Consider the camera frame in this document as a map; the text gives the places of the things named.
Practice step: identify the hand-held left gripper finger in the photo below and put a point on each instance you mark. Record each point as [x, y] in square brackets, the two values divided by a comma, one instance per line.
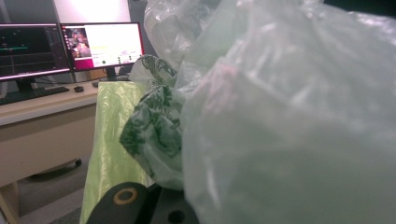
[169, 207]

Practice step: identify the white green-printed plastic bag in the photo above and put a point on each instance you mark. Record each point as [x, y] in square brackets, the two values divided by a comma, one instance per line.
[155, 130]

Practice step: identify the translucent pale green plastic bag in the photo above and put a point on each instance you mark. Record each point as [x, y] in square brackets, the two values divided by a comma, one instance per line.
[286, 124]

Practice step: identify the light green plastic bag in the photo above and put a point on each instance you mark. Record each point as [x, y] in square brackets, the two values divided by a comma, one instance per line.
[109, 137]

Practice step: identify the beige office desk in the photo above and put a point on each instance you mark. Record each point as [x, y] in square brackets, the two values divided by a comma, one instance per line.
[43, 137]

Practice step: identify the black computer mouse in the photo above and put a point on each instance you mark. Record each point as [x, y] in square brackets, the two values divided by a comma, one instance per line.
[78, 89]

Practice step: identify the wooden table leg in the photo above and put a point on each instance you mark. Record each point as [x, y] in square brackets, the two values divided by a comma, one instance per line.
[8, 205]

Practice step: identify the computer monitor with bright screen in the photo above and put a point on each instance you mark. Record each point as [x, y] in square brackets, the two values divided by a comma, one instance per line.
[109, 43]

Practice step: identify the black keyboard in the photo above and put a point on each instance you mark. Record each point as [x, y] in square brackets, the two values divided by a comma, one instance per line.
[34, 94]

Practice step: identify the bright white board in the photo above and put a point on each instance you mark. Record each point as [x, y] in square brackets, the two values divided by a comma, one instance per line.
[91, 11]

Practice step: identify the computer monitor with dark screen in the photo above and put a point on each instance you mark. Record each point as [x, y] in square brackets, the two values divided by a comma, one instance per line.
[28, 49]

